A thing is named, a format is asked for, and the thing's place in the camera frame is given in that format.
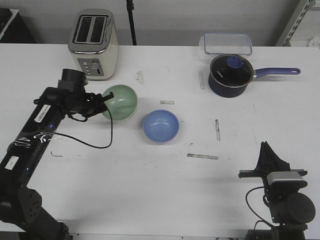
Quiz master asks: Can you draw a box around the clear plastic food container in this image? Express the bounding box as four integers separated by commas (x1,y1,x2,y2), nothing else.
199,32,253,56

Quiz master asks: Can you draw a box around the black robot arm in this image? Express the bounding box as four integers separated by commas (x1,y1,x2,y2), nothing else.
238,141,316,240
0,68,114,240

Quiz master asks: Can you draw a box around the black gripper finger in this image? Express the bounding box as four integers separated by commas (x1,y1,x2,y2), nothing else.
102,92,114,101
256,141,267,170
265,141,290,170

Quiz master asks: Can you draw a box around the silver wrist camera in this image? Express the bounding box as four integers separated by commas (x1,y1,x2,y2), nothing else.
266,171,308,189

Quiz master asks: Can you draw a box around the dark blue saucepan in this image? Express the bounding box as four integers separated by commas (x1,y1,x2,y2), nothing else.
208,67,301,98

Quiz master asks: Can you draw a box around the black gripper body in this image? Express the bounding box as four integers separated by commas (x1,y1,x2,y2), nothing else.
238,161,308,190
68,93,108,122

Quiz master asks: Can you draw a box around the light blue bowl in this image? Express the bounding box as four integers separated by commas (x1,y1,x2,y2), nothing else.
142,109,180,144

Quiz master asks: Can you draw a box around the glass lid blue knob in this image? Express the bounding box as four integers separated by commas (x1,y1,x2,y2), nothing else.
209,54,254,88

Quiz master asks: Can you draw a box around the black tripod pole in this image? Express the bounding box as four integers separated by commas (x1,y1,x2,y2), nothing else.
126,0,137,46

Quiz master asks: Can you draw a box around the light green bowl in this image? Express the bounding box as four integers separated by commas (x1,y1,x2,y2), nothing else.
102,84,138,121

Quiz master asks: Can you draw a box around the white slotted shelf upright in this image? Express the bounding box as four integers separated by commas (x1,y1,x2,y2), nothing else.
275,0,320,47

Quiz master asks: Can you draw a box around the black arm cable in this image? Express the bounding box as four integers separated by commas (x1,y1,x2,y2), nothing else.
245,186,276,228
53,104,113,149

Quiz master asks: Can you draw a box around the cream silver toaster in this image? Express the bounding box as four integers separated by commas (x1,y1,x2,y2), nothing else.
68,8,119,81

